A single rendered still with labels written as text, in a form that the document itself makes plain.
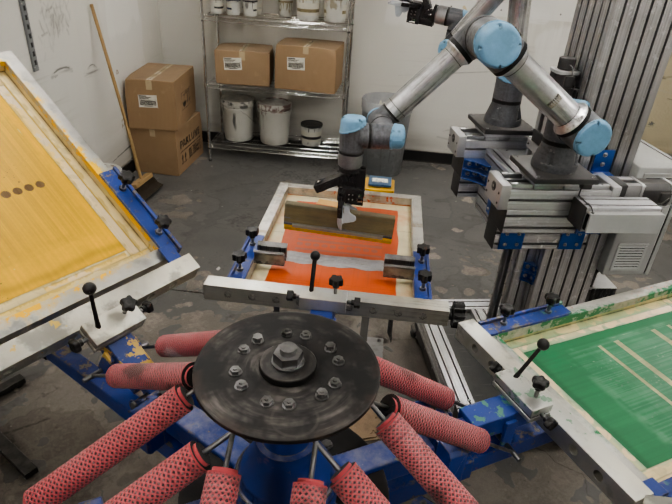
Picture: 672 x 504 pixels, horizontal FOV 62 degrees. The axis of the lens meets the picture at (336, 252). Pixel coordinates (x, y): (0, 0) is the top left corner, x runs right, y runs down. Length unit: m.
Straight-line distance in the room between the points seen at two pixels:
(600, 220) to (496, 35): 0.72
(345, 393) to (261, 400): 0.13
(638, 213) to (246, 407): 1.56
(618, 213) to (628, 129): 0.38
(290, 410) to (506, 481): 1.80
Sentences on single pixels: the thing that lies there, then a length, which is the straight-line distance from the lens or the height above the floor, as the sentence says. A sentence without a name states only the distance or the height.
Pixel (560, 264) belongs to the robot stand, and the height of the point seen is 0.79.
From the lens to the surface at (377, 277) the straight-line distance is 1.80.
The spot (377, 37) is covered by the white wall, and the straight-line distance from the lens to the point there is 5.25.
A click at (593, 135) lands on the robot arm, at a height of 1.44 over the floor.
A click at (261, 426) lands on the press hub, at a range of 0.83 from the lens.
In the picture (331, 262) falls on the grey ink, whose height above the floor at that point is 0.96.
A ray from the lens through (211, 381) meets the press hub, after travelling 0.90.
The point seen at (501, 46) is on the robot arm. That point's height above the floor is 1.67.
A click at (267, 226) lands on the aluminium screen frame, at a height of 0.99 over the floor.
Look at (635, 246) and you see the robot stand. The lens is 2.50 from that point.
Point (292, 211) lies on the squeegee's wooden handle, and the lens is 1.80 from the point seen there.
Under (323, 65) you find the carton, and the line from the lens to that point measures 4.84.
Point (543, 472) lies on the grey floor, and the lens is 2.65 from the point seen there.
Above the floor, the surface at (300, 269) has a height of 0.96.
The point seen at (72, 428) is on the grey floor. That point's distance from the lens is 2.74.
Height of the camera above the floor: 1.92
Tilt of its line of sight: 30 degrees down
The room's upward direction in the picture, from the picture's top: 4 degrees clockwise
